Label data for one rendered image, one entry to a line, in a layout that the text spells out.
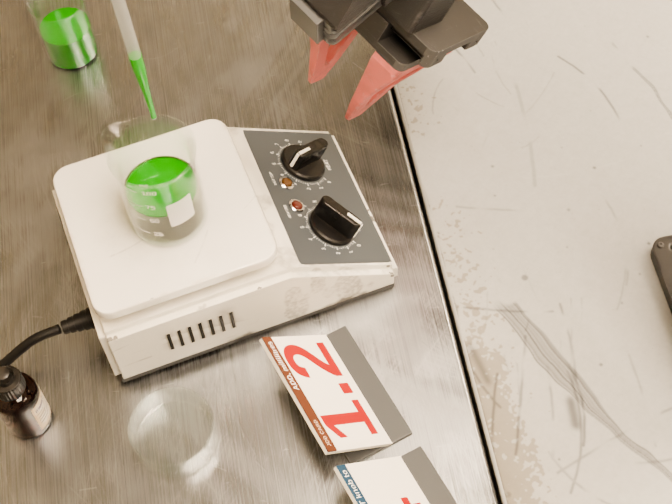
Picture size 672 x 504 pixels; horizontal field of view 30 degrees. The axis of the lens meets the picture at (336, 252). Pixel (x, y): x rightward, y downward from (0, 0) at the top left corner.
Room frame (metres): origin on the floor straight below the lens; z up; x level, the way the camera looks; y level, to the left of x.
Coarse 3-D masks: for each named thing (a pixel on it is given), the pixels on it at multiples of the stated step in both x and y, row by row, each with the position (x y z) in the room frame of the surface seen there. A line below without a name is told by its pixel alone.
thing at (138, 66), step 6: (132, 60) 0.45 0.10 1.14; (138, 60) 0.45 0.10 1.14; (132, 66) 0.45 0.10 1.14; (138, 66) 0.45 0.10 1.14; (144, 66) 0.45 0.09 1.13; (138, 72) 0.45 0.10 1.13; (144, 72) 0.45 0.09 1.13; (138, 78) 0.45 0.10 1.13; (144, 78) 0.45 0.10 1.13; (144, 84) 0.45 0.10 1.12; (144, 90) 0.45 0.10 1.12; (144, 96) 0.45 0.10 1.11; (150, 96) 0.45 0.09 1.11; (150, 102) 0.45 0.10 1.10; (150, 108) 0.45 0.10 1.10; (150, 114) 0.45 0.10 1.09
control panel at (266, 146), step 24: (264, 144) 0.52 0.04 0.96; (288, 144) 0.53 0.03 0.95; (264, 168) 0.50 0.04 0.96; (336, 168) 0.51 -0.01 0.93; (288, 192) 0.48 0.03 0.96; (312, 192) 0.48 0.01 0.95; (336, 192) 0.49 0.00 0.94; (288, 216) 0.46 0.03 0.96; (360, 216) 0.47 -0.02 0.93; (312, 240) 0.44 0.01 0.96; (360, 240) 0.45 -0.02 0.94; (312, 264) 0.42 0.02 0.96
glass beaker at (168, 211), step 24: (144, 120) 0.47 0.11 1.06; (168, 120) 0.47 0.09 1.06; (120, 144) 0.46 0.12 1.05; (144, 144) 0.47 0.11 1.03; (168, 144) 0.47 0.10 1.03; (192, 144) 0.45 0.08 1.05; (120, 168) 0.46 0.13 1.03; (192, 168) 0.44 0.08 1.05; (120, 192) 0.44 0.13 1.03; (144, 192) 0.42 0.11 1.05; (168, 192) 0.43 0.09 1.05; (192, 192) 0.44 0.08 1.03; (144, 216) 0.43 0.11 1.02; (168, 216) 0.42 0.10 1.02; (192, 216) 0.43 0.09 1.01; (144, 240) 0.43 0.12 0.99; (168, 240) 0.42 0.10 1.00; (192, 240) 0.43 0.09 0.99
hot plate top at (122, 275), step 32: (192, 128) 0.52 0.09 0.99; (224, 128) 0.52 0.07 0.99; (96, 160) 0.50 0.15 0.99; (224, 160) 0.49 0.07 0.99; (64, 192) 0.47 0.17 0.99; (96, 192) 0.47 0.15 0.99; (224, 192) 0.46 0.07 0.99; (96, 224) 0.45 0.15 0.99; (128, 224) 0.45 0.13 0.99; (224, 224) 0.44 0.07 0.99; (256, 224) 0.44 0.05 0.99; (96, 256) 0.42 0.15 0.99; (128, 256) 0.42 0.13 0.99; (160, 256) 0.42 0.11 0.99; (192, 256) 0.42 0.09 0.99; (224, 256) 0.42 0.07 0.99; (256, 256) 0.41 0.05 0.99; (96, 288) 0.40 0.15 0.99; (128, 288) 0.40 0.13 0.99; (160, 288) 0.40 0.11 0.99; (192, 288) 0.40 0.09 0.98
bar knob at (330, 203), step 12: (324, 204) 0.46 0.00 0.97; (336, 204) 0.46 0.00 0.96; (312, 216) 0.46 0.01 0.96; (324, 216) 0.46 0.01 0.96; (336, 216) 0.45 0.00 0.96; (348, 216) 0.45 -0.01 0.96; (312, 228) 0.45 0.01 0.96; (324, 228) 0.45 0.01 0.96; (336, 228) 0.45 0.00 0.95; (348, 228) 0.45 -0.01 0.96; (324, 240) 0.44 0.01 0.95; (336, 240) 0.44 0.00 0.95; (348, 240) 0.44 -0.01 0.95
